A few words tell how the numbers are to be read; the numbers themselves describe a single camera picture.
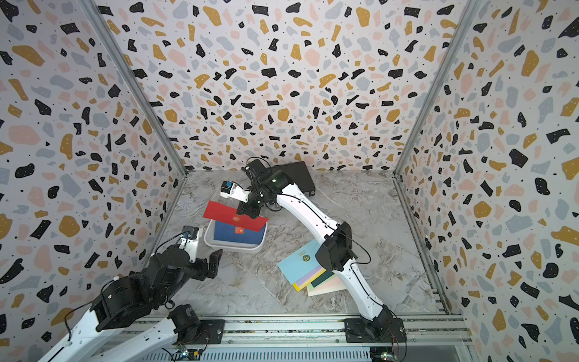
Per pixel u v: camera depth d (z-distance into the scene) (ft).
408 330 2.45
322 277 2.81
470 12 2.35
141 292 1.50
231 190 2.30
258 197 2.31
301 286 2.73
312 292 2.71
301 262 2.95
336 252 1.96
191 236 1.83
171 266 1.50
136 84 2.84
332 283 2.81
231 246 2.87
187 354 2.31
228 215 2.67
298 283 2.74
